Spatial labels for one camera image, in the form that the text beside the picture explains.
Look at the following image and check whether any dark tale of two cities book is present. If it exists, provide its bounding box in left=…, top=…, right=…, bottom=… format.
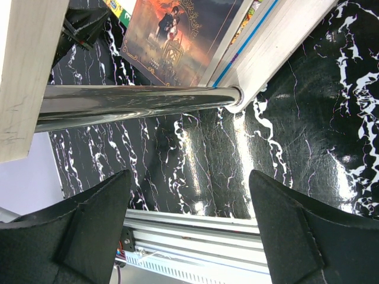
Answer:
left=120, top=0, right=251, bottom=87

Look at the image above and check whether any two-tier wooden shelf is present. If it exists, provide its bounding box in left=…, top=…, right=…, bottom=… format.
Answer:
left=1, top=1, right=335, bottom=162

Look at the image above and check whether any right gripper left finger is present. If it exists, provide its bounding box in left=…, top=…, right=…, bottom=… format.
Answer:
left=1, top=170, right=131, bottom=283

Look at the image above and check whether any black marble mat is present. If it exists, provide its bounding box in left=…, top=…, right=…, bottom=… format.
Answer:
left=49, top=1, right=378, bottom=219

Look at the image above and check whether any slotted cable duct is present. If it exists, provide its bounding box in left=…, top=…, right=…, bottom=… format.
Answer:
left=126, top=253, right=271, bottom=283

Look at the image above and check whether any blue paperback book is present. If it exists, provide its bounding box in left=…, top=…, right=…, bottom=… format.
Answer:
left=203, top=1, right=283, bottom=86

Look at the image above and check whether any green 65-storey treehouse book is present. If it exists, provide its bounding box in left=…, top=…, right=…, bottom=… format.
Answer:
left=103, top=0, right=137, bottom=28

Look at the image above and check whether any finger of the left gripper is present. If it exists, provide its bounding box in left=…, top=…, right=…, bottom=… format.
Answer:
left=52, top=7, right=110, bottom=67

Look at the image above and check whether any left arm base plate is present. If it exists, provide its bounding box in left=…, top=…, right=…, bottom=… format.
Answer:
left=118, top=226, right=136, bottom=258

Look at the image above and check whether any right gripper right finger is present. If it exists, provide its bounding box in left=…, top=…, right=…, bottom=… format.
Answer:
left=249, top=170, right=378, bottom=283

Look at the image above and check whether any aluminium rail frame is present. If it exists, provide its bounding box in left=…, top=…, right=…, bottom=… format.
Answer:
left=124, top=209, right=267, bottom=270

